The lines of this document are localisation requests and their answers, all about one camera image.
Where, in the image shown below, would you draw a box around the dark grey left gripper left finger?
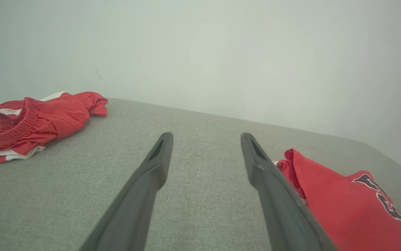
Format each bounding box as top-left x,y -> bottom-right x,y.
80,132 -> 173,251

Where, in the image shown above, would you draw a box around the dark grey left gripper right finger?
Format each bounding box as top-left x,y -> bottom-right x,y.
240,132 -> 337,251

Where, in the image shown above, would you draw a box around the red white lettered T-shirt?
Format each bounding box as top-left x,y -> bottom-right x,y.
272,149 -> 401,251

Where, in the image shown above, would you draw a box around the red shorts with white stripe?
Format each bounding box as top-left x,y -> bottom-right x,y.
0,91 -> 109,166

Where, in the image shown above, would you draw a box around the grey fabric sofa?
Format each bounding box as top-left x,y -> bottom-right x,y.
0,98 -> 401,251

